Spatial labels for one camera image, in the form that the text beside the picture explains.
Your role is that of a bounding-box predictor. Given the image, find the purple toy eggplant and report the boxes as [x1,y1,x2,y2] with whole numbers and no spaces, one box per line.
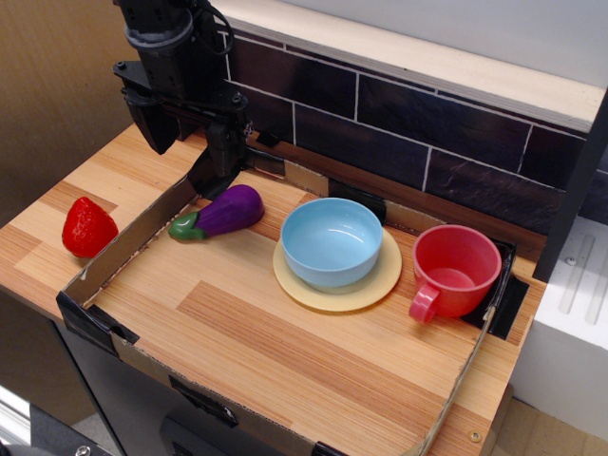
[168,184,265,241]

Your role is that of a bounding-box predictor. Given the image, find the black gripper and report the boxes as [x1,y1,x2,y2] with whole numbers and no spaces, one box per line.
[113,28,249,178]

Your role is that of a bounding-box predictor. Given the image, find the dark brick backsplash panel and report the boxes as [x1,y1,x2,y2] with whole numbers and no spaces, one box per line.
[224,30,588,235]

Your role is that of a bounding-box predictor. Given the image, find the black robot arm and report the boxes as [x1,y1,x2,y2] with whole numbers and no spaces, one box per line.
[113,1,251,178]

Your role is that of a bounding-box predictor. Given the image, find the cardboard border with black tape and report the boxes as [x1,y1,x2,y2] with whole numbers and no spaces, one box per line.
[57,159,535,455]

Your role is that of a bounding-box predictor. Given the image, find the black vertical post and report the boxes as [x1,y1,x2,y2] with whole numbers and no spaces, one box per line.
[533,93,607,282]

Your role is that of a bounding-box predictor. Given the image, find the yellow plastic plate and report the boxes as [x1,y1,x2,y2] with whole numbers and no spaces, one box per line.
[273,229,402,314]

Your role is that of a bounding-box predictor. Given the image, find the light blue plastic bowl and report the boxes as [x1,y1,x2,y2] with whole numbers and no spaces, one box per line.
[280,198,384,288]

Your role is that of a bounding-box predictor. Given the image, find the red plastic cup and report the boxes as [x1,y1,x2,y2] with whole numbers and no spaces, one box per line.
[408,224,503,324]

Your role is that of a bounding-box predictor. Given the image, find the white side cabinet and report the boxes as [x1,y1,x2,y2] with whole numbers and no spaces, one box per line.
[510,218,607,439]

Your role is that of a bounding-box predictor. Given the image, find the red toy strawberry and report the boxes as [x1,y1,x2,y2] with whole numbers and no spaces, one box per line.
[62,197,119,258]

